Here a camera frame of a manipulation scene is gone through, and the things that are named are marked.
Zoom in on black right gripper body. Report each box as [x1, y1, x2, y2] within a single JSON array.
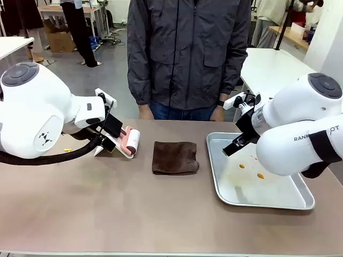
[[231, 107, 263, 147]]

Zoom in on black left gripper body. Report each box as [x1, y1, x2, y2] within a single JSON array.
[[103, 115, 124, 139]]

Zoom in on pink lint roller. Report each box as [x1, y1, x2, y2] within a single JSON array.
[[119, 125, 141, 157]]

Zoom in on brown cloth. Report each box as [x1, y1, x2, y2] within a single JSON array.
[[152, 141, 200, 176]]

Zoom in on person's left forearm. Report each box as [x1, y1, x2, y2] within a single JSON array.
[[219, 48, 251, 95]]

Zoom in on person's right forearm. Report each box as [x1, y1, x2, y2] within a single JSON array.
[[127, 60, 152, 106]]

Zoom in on person's left hand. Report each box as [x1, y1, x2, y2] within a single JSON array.
[[210, 104, 225, 122]]

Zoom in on person's right hand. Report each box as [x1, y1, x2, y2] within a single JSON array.
[[138, 103, 155, 120]]

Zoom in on white lint roller stand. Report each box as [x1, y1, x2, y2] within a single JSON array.
[[93, 133, 135, 160]]

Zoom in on silver metal tray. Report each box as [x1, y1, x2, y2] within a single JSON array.
[[206, 132, 316, 210]]

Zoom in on blue jeans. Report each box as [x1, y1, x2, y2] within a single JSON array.
[[148, 100, 219, 122]]

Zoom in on large white table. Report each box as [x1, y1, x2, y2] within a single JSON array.
[[232, 47, 324, 123]]

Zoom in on blue plastic bag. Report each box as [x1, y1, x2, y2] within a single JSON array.
[[89, 35, 102, 51]]

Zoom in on person in grey jacket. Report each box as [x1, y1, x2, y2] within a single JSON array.
[[126, 0, 252, 111]]

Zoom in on bystander in black trousers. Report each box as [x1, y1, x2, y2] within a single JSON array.
[[59, 0, 99, 69]]

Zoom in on wooden workbench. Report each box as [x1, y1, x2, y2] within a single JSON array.
[[268, 25, 311, 51]]

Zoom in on brown cardboard box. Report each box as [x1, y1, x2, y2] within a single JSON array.
[[43, 19, 77, 54]]

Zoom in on black slanted pole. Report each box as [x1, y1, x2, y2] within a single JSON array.
[[274, 0, 293, 51]]

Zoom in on small white box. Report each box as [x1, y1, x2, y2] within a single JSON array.
[[291, 22, 307, 34]]

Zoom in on bystander in beige coat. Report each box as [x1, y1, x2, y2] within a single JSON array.
[[251, 0, 292, 49]]

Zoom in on dark drink bottles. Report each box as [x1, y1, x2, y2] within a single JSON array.
[[303, 22, 318, 44]]

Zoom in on wooden background desk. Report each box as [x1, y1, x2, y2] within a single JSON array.
[[37, 4, 110, 39]]

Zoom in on bystander in red top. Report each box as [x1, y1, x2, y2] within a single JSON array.
[[291, 0, 323, 25]]

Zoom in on small white side table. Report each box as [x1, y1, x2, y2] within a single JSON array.
[[0, 36, 35, 61]]

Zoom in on bystander in dark skirt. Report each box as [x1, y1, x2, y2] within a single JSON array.
[[0, 0, 45, 64]]

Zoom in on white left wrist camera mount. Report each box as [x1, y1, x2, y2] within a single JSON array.
[[94, 87, 118, 109]]

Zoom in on black sleeved left arm cable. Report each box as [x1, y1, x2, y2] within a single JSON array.
[[0, 128, 106, 166]]

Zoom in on black right arm cable strap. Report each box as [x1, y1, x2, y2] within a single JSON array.
[[301, 130, 343, 179]]

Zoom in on thin black hanging cord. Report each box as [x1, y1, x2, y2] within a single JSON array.
[[167, 0, 182, 120]]

